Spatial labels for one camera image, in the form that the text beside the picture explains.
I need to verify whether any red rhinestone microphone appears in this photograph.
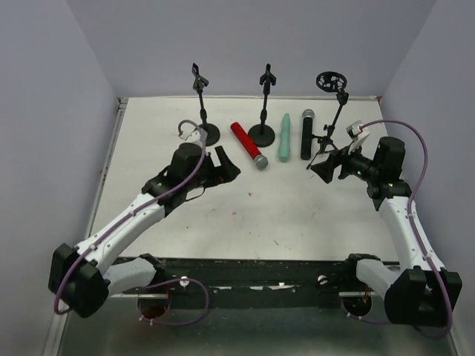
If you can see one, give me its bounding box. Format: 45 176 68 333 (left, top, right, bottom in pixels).
230 122 268 171

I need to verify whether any black tripod shock-mount stand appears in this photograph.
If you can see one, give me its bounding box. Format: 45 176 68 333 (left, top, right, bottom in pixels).
306 70 352 171

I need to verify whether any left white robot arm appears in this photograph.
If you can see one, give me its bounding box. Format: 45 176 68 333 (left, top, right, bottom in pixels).
48 143 240 318

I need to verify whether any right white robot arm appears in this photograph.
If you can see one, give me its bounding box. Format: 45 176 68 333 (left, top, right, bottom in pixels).
310 136 462 328

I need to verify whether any left black round-base stand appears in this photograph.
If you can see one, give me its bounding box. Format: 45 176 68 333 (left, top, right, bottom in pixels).
191 63 220 147

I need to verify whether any black round-base stand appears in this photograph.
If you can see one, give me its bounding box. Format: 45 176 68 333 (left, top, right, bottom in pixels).
191 63 220 147
248 63 277 148

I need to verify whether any middle black round-base stand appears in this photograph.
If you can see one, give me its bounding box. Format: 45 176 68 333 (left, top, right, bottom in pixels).
248 63 277 148

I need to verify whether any teal microphone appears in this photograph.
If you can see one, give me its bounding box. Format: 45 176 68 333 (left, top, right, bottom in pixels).
278 113 290 162

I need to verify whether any black microphone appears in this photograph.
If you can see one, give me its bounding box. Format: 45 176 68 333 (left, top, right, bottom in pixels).
301 109 315 160

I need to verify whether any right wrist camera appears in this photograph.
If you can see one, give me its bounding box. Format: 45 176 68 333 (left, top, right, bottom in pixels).
346 120 370 154

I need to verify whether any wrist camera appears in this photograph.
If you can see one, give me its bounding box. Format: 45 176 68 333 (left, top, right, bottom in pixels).
346 120 370 154
180 128 201 143

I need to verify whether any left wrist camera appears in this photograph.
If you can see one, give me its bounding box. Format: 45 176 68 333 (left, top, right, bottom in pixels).
180 128 201 143

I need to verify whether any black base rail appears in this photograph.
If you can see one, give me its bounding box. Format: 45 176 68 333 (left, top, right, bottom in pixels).
111 257 402 311

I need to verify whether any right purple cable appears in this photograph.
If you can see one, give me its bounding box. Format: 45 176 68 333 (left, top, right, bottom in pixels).
340 119 453 339

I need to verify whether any purple cable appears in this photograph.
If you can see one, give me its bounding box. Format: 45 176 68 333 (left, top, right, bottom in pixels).
53 119 209 315
340 119 453 339

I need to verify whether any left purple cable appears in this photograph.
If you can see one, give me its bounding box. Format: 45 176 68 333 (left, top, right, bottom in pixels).
53 119 209 315

